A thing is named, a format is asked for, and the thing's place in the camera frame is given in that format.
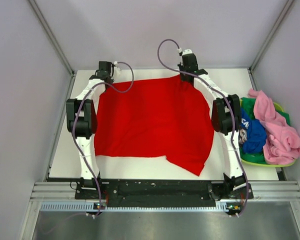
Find red t shirt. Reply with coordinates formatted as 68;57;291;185
94;75;214;176

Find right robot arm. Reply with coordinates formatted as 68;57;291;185
178;49;249;198

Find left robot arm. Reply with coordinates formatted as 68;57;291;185
66;61;115;199

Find green t shirt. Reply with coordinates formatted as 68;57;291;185
239;96;292;164

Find dark patterned t shirt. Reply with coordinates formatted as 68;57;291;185
238;126;248;147

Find blue t shirt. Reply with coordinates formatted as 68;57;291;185
240;108;267;154

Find lime green plastic basket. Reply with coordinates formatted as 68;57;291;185
239;97;297;168

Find pink t shirt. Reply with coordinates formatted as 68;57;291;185
248;89;300;165

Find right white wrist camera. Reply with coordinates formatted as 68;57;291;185
178;47;193;56

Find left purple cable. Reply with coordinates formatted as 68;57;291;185
71;61;135;220

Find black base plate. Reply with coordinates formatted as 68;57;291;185
75;178;253;208

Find grey slotted cable duct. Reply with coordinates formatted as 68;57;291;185
40;201;229;213

